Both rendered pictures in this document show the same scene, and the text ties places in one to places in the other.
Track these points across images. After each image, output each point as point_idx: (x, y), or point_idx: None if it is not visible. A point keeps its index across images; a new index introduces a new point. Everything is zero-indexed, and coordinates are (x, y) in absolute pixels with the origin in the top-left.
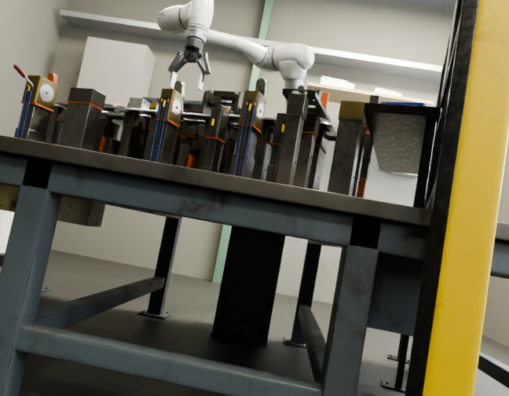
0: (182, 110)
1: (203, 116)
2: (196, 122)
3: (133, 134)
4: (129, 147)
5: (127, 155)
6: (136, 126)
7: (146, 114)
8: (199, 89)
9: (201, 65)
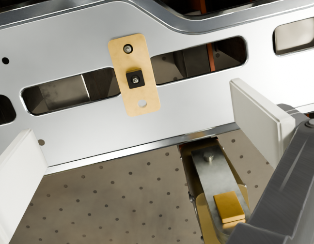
0: (222, 153)
1: (263, 88)
2: (175, 13)
3: (11, 112)
4: (29, 106)
5: (35, 99)
6: (4, 121)
7: None
8: (232, 100)
9: None
